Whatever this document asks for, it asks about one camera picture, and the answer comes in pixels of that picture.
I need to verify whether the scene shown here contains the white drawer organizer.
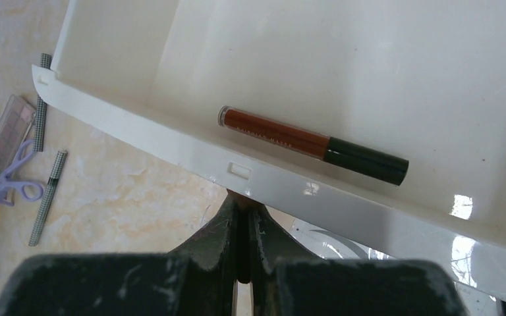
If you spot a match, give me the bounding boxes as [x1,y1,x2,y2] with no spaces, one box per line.
[32,1,506,301]

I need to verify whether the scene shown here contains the eyebrow stencil sheet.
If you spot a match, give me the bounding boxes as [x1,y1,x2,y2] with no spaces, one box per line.
[289,219,393,260]

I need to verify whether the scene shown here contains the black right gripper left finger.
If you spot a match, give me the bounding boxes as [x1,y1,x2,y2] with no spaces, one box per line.
[0,198,239,315]

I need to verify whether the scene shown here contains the brown lip gloss tube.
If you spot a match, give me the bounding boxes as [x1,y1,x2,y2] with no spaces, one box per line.
[217,106,409,186]

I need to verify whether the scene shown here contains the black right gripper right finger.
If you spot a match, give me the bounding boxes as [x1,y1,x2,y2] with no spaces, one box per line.
[248,206,466,315]

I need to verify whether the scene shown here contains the clear nude eyeshadow palette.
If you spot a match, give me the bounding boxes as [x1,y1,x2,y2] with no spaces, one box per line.
[0,95,36,174]

